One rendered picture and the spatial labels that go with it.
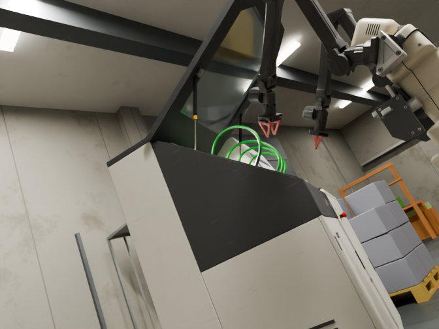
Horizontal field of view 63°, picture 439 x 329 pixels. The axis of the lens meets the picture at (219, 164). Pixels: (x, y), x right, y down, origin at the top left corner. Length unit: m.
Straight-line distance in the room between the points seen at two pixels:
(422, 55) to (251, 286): 1.06
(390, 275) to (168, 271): 2.22
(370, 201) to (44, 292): 3.33
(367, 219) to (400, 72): 2.14
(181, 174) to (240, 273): 0.52
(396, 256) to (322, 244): 1.98
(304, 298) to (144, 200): 0.85
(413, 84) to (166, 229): 1.17
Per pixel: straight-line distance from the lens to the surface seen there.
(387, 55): 1.36
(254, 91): 1.69
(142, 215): 1.80
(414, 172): 11.10
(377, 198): 3.75
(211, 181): 1.63
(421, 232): 9.24
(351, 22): 1.88
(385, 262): 3.47
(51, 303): 4.21
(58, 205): 4.59
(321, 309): 1.52
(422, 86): 1.48
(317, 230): 1.49
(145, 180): 1.80
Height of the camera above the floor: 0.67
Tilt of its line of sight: 18 degrees up
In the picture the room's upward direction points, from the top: 24 degrees counter-clockwise
